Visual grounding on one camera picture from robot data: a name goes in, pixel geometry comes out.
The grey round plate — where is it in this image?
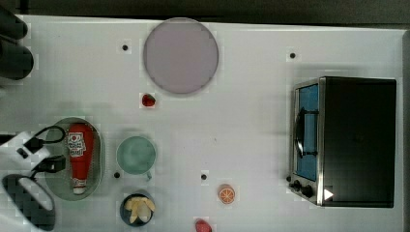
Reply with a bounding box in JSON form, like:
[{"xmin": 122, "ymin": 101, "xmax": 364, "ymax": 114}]
[{"xmin": 143, "ymin": 17, "xmax": 220, "ymax": 95}]

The peeled banana toy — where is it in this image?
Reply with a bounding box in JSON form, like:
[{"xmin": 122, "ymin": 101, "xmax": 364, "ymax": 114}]
[{"xmin": 124, "ymin": 197, "xmax": 156, "ymax": 223}]

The red strawberry toy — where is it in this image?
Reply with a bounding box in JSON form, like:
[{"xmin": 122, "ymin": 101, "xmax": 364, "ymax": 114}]
[{"xmin": 141, "ymin": 94, "xmax": 156, "ymax": 107}]

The blue bowl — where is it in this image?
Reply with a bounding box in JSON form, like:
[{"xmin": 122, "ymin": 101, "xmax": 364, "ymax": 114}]
[{"xmin": 119, "ymin": 193, "xmax": 154, "ymax": 227}]

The pink strawberry toy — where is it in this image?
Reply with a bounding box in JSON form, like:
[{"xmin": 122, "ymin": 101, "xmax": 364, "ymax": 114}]
[{"xmin": 195, "ymin": 218, "xmax": 213, "ymax": 232}]

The red ketchup bottle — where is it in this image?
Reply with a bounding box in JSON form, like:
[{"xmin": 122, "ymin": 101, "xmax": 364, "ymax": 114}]
[{"xmin": 67, "ymin": 124, "xmax": 94, "ymax": 194}]

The green oval strainer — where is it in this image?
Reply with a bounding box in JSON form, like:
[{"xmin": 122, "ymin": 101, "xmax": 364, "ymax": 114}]
[{"xmin": 44, "ymin": 117, "xmax": 104, "ymax": 201}]

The teal green mug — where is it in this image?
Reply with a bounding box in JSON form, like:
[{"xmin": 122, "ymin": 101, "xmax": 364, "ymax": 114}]
[{"xmin": 116, "ymin": 136, "xmax": 157, "ymax": 181}]

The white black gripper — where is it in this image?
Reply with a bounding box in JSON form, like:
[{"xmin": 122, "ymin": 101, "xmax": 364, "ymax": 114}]
[{"xmin": 0, "ymin": 131, "xmax": 66, "ymax": 174}]

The black cylindrical holder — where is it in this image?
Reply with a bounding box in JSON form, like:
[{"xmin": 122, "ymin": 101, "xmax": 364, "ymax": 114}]
[
  {"xmin": 0, "ymin": 40, "xmax": 34, "ymax": 80},
  {"xmin": 0, "ymin": 7, "xmax": 28, "ymax": 40}
]

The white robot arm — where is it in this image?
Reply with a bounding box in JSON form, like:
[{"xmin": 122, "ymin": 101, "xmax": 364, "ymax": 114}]
[{"xmin": 1, "ymin": 131, "xmax": 66, "ymax": 232}]

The orange slice toy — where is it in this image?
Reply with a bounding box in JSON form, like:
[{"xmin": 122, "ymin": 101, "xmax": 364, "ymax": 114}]
[{"xmin": 218, "ymin": 184, "xmax": 236, "ymax": 205}]

